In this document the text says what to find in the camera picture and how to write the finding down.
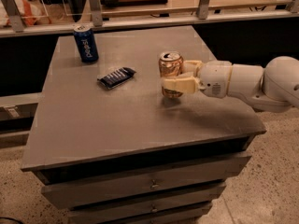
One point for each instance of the bottom grey drawer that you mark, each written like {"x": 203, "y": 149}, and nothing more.
{"x": 169, "y": 215}

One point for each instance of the top grey drawer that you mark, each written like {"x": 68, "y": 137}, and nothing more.
{"x": 127, "y": 184}

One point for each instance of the orange white bag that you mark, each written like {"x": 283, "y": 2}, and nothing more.
{"x": 30, "y": 14}

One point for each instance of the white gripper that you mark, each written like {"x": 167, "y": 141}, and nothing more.
{"x": 214, "y": 77}

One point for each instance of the dark wooden rod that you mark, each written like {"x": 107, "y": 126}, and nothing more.
{"x": 119, "y": 3}

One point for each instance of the grey drawer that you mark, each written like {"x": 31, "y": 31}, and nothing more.
{"x": 127, "y": 184}
{"x": 149, "y": 204}
{"x": 169, "y": 215}

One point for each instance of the grey drawer cabinet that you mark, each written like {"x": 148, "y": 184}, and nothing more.
{"x": 81, "y": 129}

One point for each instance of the middle grey drawer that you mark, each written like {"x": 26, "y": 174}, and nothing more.
{"x": 149, "y": 204}

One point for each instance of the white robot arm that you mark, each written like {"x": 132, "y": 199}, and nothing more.
{"x": 273, "y": 88}

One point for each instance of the dark blue snack wrapper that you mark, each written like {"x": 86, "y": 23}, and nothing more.
{"x": 117, "y": 77}

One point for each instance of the metal railing frame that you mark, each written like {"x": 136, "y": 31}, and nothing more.
{"x": 60, "y": 20}

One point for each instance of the orange soda can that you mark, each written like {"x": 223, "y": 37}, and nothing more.
{"x": 170, "y": 65}

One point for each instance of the blue Pepsi can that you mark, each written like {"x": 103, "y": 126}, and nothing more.
{"x": 86, "y": 44}

